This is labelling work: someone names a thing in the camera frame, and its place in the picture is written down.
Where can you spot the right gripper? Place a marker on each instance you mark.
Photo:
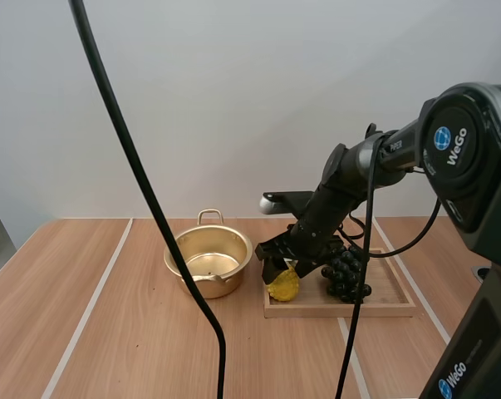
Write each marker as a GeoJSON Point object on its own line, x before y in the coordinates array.
{"type": "Point", "coordinates": [304, 247]}

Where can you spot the yellow toy pineapple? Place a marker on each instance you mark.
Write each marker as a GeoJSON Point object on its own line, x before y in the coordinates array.
{"type": "Point", "coordinates": [283, 287]}

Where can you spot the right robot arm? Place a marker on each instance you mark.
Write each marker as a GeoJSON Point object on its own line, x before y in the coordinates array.
{"type": "Point", "coordinates": [458, 166]}

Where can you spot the dark toy grapes bunch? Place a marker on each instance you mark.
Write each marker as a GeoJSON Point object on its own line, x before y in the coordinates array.
{"type": "Point", "coordinates": [345, 272]}

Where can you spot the shallow wooden tray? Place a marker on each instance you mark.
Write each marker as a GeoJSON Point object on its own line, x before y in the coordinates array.
{"type": "Point", "coordinates": [385, 293]}

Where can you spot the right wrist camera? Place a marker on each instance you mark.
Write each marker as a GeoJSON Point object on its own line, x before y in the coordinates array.
{"type": "Point", "coordinates": [281, 197]}

